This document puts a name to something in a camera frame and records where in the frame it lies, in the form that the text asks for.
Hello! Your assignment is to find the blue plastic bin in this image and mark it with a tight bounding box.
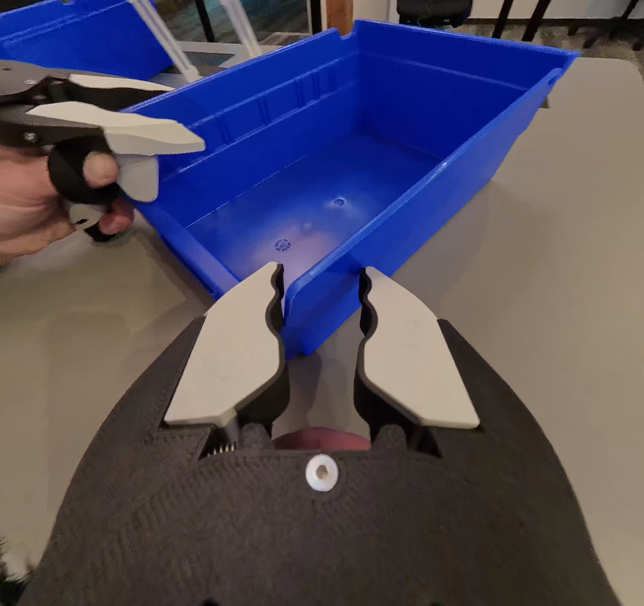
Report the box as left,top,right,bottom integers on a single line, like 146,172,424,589
0,0,175,82
123,18,582,360

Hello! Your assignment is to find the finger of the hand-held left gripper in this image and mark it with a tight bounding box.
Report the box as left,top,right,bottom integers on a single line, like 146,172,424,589
67,73,175,97
28,101,207,203

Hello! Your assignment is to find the person's left hand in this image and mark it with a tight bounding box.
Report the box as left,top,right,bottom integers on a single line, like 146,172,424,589
0,143,137,267

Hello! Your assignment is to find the grey desk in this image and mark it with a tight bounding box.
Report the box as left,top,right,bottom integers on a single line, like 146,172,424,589
0,37,644,606

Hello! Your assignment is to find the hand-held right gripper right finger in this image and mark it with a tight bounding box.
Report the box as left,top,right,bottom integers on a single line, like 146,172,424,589
353,266,481,432

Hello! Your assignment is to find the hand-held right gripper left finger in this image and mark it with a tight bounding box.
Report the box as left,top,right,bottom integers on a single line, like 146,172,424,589
164,262,291,428

